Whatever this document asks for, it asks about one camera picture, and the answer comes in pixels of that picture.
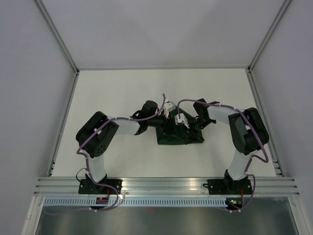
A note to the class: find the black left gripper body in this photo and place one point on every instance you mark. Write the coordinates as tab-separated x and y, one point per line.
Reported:
157	121

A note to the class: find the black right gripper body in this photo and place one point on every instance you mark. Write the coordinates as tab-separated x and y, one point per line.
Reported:
200	124

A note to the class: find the green cloth napkin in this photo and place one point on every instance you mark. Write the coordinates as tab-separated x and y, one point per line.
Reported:
172	134

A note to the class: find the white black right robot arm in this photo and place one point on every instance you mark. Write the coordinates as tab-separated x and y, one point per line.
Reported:
249	135

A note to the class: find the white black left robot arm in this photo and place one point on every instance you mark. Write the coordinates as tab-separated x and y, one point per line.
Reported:
96	135

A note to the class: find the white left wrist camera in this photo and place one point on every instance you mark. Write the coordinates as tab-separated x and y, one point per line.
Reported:
168	108

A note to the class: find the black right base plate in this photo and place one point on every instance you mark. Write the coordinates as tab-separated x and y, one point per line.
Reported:
222	187

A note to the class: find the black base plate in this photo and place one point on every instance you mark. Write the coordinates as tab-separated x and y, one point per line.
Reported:
88	187
222	187

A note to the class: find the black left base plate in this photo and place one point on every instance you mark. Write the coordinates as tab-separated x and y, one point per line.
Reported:
88	187

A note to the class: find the aluminium frame rail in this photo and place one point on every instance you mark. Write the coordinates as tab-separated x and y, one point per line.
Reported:
158	187

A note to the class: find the white slotted cable duct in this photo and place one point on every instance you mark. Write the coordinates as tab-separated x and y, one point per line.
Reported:
138	202

